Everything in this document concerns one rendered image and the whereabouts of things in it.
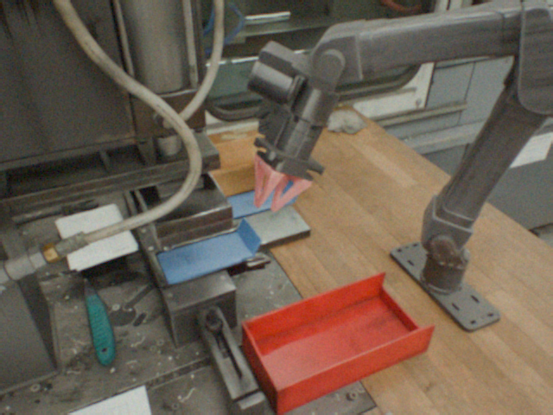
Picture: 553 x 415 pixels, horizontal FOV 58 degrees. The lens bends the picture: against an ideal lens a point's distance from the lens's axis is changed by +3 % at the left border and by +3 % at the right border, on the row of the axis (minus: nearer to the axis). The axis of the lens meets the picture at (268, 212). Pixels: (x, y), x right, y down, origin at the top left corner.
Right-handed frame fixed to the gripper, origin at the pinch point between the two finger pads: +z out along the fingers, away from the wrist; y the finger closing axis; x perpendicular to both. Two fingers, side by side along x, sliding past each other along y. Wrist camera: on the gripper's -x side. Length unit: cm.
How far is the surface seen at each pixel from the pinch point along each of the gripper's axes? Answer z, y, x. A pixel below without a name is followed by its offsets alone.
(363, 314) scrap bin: 9.3, -16.8, 13.7
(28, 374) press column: 31.1, 26.6, 3.9
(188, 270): 12.6, 9.4, 2.2
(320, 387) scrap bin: 14.8, -4.4, 23.3
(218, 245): 9.6, 4.1, -1.6
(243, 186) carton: 7.0, -10.0, -25.1
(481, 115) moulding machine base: -28, -106, -57
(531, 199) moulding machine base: -8, -164, -59
